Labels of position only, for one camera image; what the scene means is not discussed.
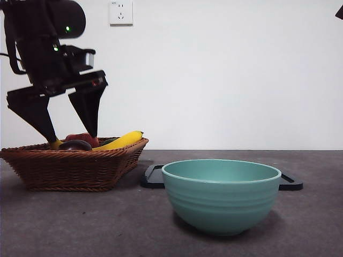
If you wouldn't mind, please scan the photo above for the white wall socket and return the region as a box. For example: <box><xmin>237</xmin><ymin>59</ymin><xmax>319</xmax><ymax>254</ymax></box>
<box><xmin>109</xmin><ymin>1</ymin><xmax>134</xmax><ymax>27</ymax></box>

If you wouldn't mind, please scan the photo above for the teal ribbed bowl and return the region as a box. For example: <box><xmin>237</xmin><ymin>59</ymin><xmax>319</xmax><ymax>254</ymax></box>
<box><xmin>161</xmin><ymin>158</ymin><xmax>282</xmax><ymax>237</ymax></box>

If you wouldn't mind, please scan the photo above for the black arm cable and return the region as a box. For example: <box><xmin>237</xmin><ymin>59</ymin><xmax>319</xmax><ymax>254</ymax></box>
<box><xmin>0</xmin><ymin>34</ymin><xmax>27</xmax><ymax>75</ymax></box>

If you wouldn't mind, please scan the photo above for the yellow banana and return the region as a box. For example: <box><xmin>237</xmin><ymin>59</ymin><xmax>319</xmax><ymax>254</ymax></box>
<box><xmin>50</xmin><ymin>130</ymin><xmax>145</xmax><ymax>152</ymax></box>

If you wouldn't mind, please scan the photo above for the red apple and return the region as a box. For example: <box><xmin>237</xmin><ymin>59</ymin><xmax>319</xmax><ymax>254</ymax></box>
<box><xmin>65</xmin><ymin>133</ymin><xmax>100</xmax><ymax>148</ymax></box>

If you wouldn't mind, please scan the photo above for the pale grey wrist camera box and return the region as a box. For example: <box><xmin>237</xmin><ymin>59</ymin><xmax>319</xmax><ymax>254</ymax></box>
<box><xmin>62</xmin><ymin>44</ymin><xmax>96</xmax><ymax>73</ymax></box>

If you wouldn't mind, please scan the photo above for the brown wicker basket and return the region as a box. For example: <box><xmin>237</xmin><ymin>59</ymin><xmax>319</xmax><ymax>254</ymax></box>
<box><xmin>0</xmin><ymin>137</ymin><xmax>150</xmax><ymax>192</ymax></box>

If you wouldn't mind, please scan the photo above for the black rectangular tray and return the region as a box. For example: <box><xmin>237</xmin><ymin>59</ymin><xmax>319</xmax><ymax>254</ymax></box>
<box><xmin>141</xmin><ymin>164</ymin><xmax>304</xmax><ymax>191</ymax></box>

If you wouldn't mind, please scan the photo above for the dark purple plum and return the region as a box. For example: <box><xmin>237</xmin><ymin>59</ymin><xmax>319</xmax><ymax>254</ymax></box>
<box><xmin>58</xmin><ymin>139</ymin><xmax>93</xmax><ymax>152</ymax></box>

